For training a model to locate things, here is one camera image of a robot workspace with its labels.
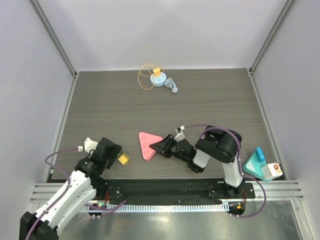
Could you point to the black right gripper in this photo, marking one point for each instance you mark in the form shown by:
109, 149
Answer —
168, 145

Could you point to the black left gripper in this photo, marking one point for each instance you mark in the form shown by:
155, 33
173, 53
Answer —
116, 150

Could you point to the yellow cube plug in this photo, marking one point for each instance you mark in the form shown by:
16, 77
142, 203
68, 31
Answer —
123, 158

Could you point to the pink triangular power socket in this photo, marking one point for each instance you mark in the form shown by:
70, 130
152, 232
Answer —
147, 139

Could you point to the teal triangular power socket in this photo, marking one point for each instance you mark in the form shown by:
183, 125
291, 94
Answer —
253, 167

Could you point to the blue plug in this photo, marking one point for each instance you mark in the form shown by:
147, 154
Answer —
259, 155

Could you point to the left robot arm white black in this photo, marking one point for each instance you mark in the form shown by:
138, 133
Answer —
82, 185

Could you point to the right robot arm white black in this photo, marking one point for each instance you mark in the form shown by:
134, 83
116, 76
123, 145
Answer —
221, 144

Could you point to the white cube plug with sticker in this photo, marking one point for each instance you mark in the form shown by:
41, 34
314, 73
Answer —
271, 171

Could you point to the round light blue power strip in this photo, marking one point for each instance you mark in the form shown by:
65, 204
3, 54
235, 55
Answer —
158, 81

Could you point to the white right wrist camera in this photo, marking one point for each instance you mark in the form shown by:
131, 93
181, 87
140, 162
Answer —
179, 133

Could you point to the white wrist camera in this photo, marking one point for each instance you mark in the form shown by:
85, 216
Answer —
179, 133
88, 146

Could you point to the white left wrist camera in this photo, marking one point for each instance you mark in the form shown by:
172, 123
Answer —
88, 146

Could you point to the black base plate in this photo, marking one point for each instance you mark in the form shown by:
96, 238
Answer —
210, 188

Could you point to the slotted cable duct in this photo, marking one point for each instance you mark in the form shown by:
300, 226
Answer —
224, 207

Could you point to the aluminium frame rail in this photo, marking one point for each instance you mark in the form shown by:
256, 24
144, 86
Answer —
53, 36

